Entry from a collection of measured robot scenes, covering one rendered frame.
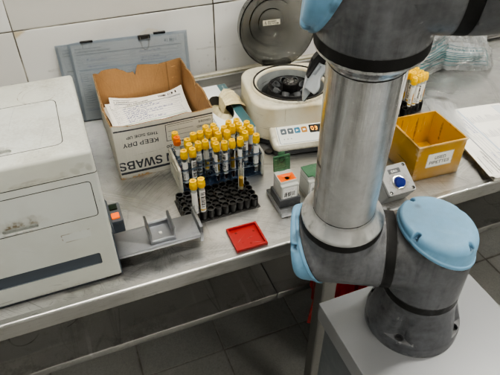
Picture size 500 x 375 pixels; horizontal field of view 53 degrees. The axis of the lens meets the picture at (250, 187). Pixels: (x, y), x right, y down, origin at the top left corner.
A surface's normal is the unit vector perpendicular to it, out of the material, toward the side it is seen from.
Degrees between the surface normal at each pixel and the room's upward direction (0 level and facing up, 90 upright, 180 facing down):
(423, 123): 90
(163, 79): 88
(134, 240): 0
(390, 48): 98
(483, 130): 0
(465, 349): 1
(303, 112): 90
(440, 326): 72
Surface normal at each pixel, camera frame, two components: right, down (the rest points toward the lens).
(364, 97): -0.19, 0.73
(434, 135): -0.95, 0.20
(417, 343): -0.18, 0.37
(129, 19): 0.36, 0.59
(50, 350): 0.00, -0.77
